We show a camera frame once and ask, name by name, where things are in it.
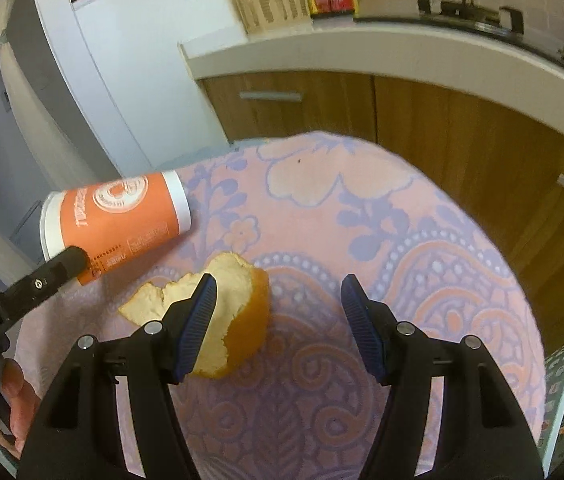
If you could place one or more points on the pink floral tablecloth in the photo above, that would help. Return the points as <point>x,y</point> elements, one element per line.
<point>309,210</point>

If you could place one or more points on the wooden cabinet door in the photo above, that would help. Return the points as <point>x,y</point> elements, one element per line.
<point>341,103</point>
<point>501,167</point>

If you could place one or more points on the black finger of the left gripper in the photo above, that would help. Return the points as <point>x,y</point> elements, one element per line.
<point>36,288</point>

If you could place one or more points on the person's left hand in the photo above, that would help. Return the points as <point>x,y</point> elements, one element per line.
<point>24,403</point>

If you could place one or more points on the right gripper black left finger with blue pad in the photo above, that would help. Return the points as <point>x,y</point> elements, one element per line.
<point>75,434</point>

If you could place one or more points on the white kitchen countertop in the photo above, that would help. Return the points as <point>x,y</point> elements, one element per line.
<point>480,65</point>

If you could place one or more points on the white refrigerator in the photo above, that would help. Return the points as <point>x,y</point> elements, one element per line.
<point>121,62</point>

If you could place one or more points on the white tied curtain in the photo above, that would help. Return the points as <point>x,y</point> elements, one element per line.
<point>55,155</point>

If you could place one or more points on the orange paper cup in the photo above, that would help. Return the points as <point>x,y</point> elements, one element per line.
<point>114,222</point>

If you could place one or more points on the wooden cabinet door left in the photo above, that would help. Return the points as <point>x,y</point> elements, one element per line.
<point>341,103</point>

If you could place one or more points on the pomelo peel piece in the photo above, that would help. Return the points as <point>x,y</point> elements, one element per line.
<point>238,327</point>

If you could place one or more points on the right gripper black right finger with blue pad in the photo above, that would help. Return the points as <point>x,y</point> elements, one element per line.
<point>483,432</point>

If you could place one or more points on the wooden cabinet door right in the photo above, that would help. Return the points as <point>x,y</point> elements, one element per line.
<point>501,167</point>

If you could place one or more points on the black gas stove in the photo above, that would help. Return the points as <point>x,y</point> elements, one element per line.
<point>505,24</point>

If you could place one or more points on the beige woven basket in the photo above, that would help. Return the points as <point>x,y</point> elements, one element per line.
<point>260,16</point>

